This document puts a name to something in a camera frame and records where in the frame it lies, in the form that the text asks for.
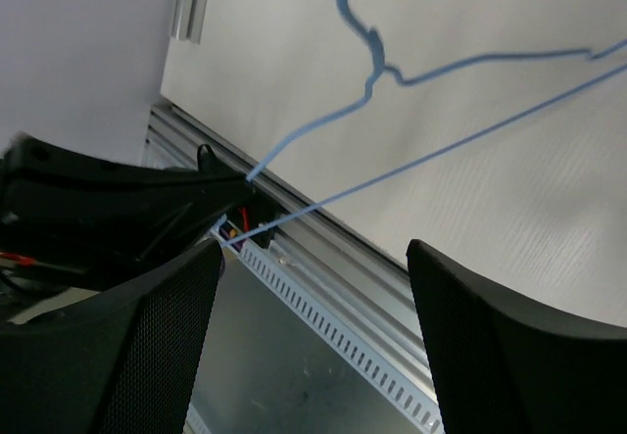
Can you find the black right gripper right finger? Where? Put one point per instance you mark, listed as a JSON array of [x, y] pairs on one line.
[[502, 362]]

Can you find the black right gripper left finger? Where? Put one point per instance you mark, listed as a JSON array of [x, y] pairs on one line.
[[122, 361]]

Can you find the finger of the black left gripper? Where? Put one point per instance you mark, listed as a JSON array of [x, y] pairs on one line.
[[72, 215]]

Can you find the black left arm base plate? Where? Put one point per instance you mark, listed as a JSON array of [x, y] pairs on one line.
[[249, 214]]

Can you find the white slotted cable duct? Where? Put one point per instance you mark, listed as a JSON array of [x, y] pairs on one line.
[[276, 360]]

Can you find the left aluminium frame post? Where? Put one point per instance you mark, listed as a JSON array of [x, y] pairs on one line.
[[187, 20]]

